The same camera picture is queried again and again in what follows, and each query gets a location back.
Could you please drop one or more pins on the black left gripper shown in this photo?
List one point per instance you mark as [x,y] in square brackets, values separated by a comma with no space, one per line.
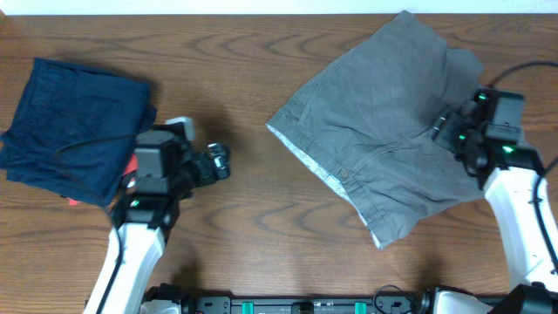
[221,167]

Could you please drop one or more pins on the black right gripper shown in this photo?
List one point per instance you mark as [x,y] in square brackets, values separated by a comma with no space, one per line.
[445,128]

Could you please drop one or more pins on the grey shorts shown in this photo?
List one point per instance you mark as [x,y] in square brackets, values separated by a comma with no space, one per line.
[363,126]

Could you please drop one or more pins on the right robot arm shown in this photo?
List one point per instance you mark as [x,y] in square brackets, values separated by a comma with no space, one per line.
[511,176]

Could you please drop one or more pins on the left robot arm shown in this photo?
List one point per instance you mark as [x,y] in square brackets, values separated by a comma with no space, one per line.
[168,171]

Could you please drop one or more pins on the red garment under stack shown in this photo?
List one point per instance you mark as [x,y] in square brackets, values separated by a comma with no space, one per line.
[131,167]

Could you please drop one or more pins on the folded navy blue garment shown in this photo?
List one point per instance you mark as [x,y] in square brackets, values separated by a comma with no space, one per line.
[72,133]

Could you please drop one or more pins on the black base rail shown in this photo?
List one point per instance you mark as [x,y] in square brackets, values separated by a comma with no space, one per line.
[389,299]

